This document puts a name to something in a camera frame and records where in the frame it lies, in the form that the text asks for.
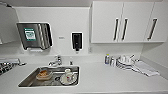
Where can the orange sponge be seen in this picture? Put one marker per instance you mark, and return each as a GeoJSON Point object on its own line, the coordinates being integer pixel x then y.
{"type": "Point", "coordinates": [43, 71]}

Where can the white patterned bowl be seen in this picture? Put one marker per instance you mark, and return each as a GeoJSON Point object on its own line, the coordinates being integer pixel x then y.
{"type": "Point", "coordinates": [73, 80]}

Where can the black soap dispenser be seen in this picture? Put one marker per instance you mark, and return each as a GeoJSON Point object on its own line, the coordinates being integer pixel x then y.
{"type": "Point", "coordinates": [76, 41]}

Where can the small grey wall label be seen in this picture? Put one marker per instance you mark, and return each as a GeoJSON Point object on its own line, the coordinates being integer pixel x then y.
{"type": "Point", "coordinates": [62, 37]}

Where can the grey paper towel dispenser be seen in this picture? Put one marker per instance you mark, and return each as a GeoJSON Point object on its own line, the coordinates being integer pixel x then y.
{"type": "Point", "coordinates": [35, 36]}

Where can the small white bottle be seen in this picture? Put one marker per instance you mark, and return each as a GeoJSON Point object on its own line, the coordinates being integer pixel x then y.
{"type": "Point", "coordinates": [112, 62]}

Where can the stack of white dishes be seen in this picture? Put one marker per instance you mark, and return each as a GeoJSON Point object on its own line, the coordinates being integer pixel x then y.
{"type": "Point", "coordinates": [146, 69]}

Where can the white wall outlet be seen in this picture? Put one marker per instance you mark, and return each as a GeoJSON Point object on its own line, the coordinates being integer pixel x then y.
{"type": "Point", "coordinates": [89, 49]}

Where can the grey bowl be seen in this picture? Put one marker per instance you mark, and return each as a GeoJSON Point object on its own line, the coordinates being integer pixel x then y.
{"type": "Point", "coordinates": [41, 77]}

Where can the blue dish soap bottle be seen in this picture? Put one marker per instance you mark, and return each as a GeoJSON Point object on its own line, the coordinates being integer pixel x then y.
{"type": "Point", "coordinates": [107, 60]}

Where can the small chrome soap pump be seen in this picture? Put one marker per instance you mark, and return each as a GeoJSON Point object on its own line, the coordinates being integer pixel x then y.
{"type": "Point", "coordinates": [71, 61]}

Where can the white mug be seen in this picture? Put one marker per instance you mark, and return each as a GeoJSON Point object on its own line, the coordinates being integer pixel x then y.
{"type": "Point", "coordinates": [68, 72]}

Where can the chrome sink faucet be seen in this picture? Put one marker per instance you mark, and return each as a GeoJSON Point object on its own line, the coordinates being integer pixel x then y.
{"type": "Point", "coordinates": [56, 61]}

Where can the steel kitchen sink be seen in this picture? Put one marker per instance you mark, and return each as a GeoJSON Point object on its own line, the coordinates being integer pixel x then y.
{"type": "Point", "coordinates": [26, 81]}

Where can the white three-door wall cabinet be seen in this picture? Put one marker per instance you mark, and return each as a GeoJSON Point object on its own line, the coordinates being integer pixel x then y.
{"type": "Point", "coordinates": [133, 21]}

